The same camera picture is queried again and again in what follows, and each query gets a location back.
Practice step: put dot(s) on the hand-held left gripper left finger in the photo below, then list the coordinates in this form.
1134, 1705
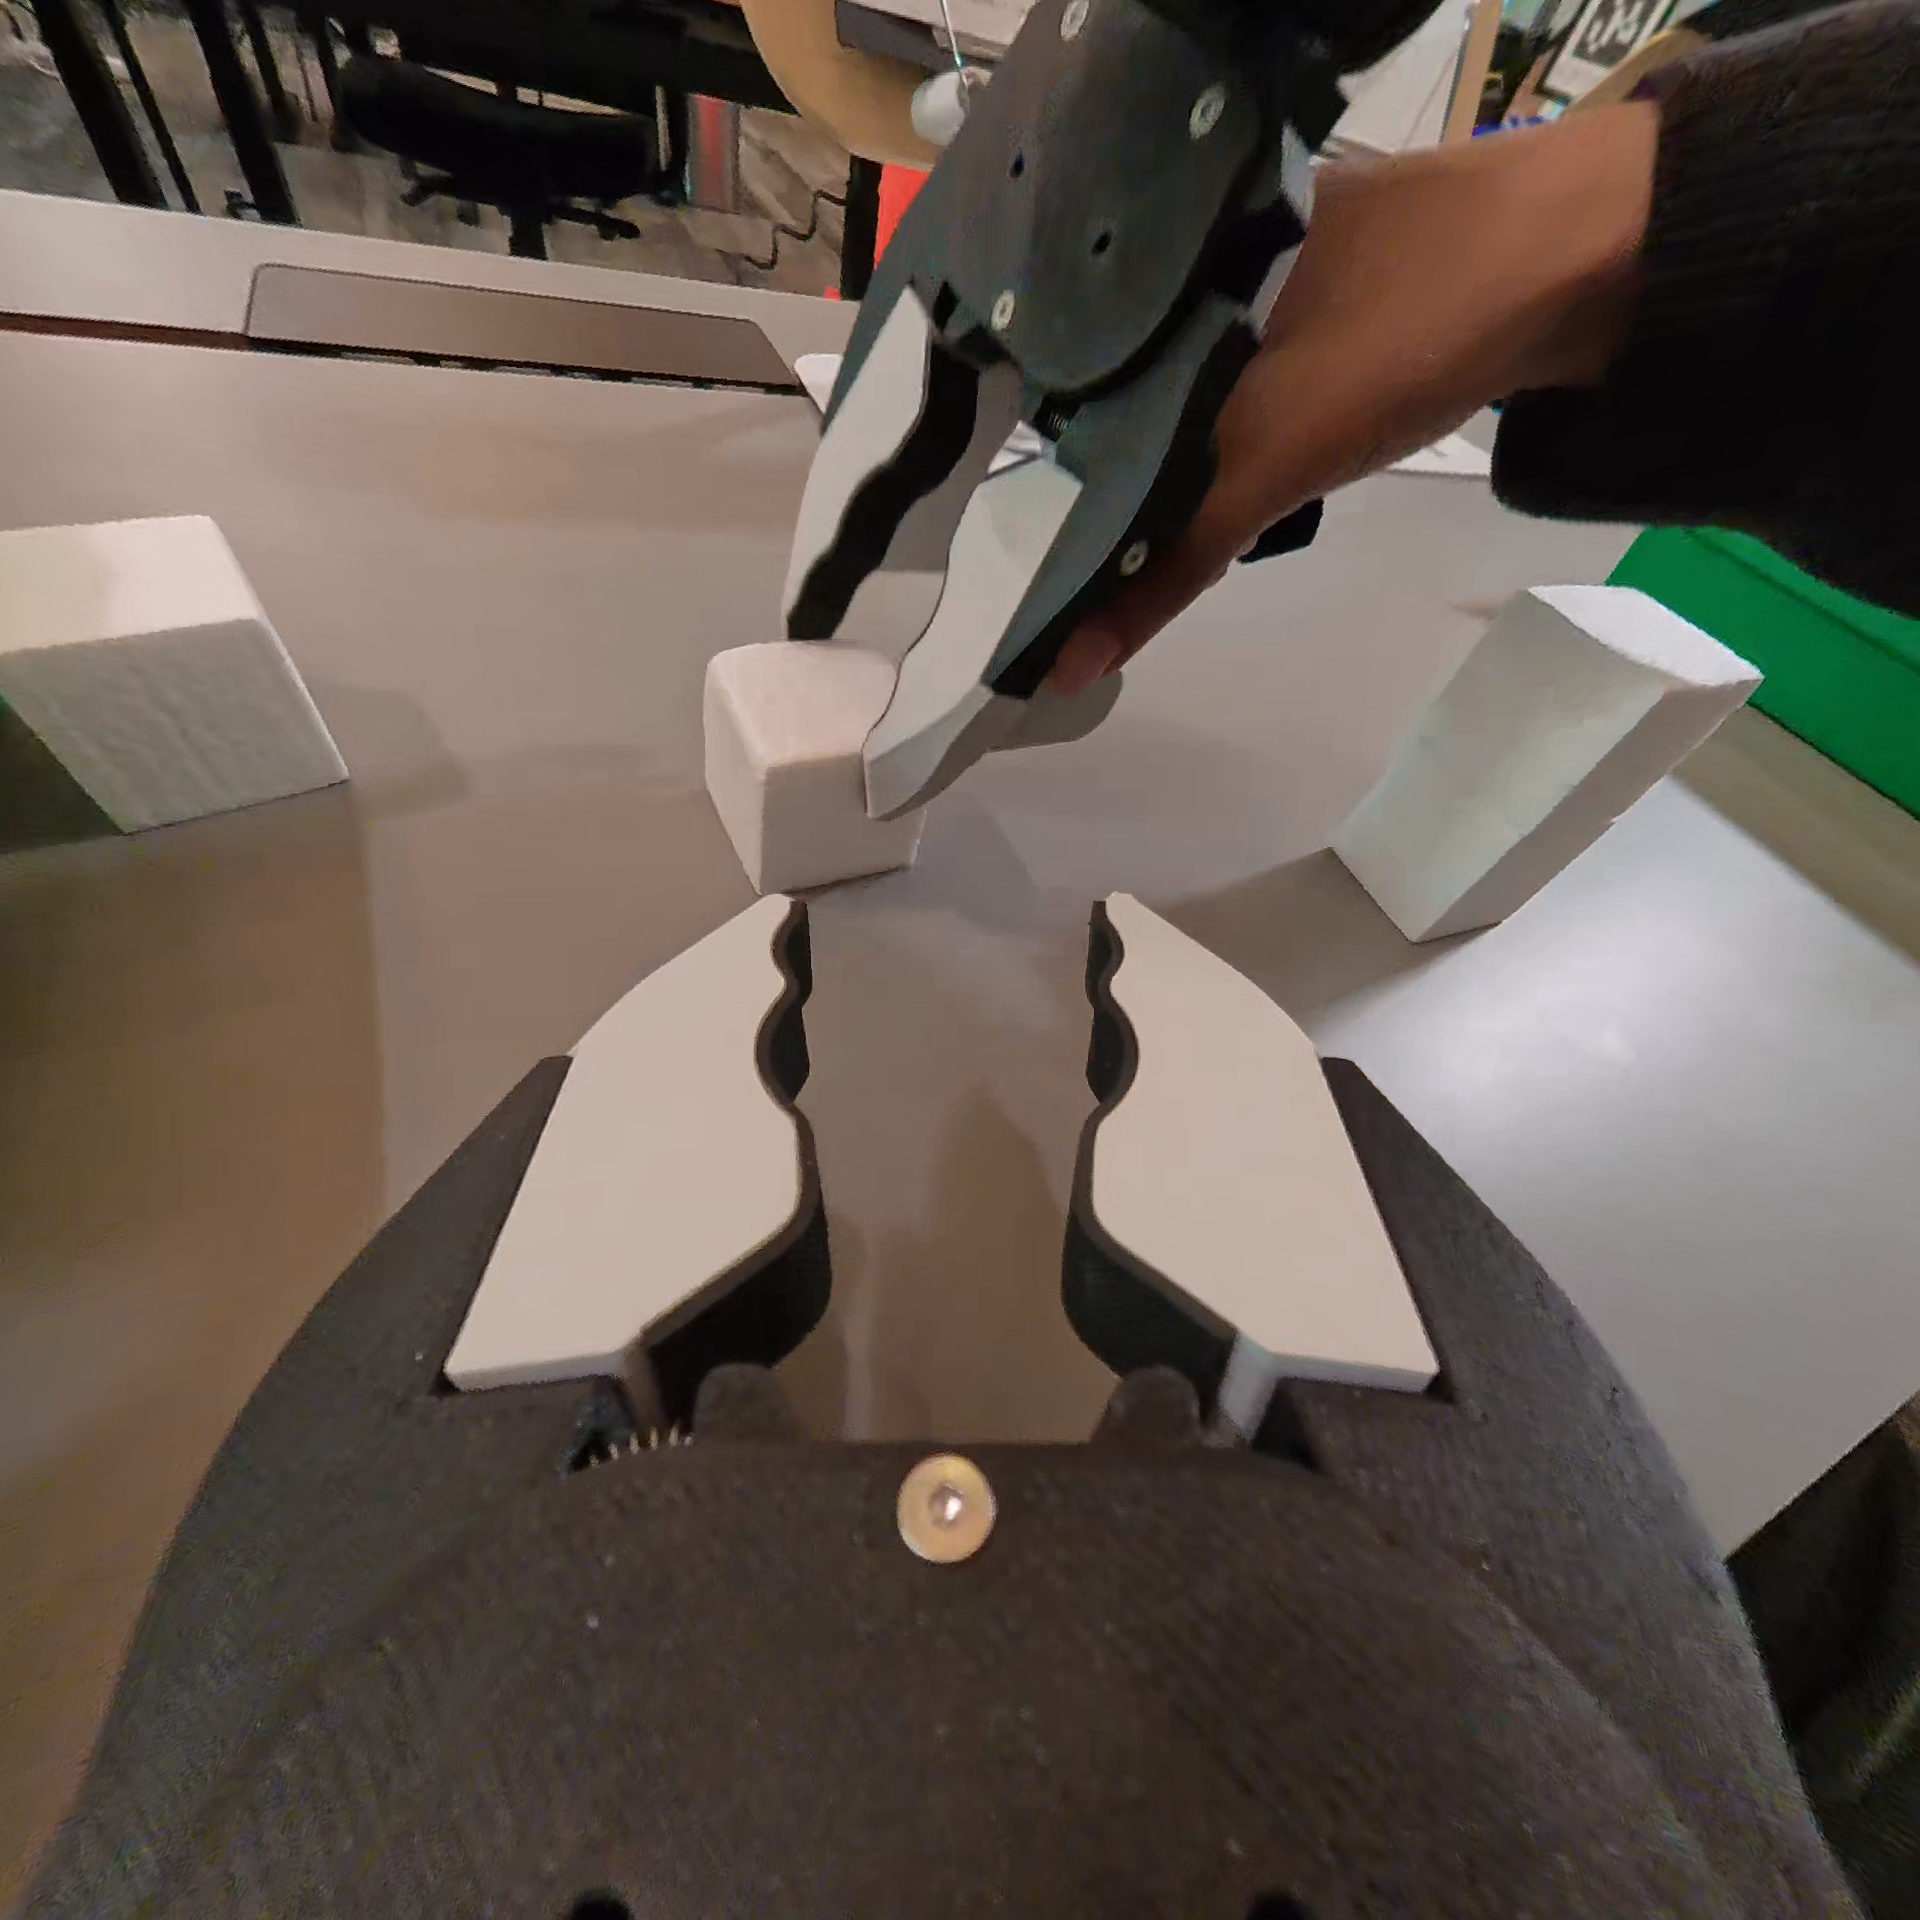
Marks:
632, 1171

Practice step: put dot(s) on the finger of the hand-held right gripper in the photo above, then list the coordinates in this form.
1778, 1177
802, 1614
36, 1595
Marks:
856, 434
973, 632

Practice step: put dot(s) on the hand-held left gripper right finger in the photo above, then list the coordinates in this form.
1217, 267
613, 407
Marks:
1261, 1171

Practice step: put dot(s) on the white foam cube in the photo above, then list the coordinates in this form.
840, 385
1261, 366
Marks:
793, 795
1440, 855
1592, 672

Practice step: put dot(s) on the grey desk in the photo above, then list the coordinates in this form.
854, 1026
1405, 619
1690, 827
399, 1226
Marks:
522, 597

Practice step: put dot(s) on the person's right hand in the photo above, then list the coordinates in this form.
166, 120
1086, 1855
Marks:
1394, 329

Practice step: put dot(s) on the white laptop stand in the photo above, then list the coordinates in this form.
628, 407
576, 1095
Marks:
942, 105

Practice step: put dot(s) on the black office chair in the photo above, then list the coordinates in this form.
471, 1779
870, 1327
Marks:
493, 136

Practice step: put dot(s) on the black and white marker sign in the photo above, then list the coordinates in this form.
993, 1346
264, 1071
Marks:
1622, 26

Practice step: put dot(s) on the white foam block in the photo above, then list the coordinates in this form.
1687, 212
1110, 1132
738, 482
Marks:
150, 672

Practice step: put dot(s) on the green plastic bin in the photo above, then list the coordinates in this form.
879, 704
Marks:
1800, 644

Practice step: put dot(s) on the person's leg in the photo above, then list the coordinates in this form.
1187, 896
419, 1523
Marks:
1859, 1650

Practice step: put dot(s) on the black table frame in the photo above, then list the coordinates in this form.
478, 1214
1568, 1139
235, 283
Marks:
226, 105

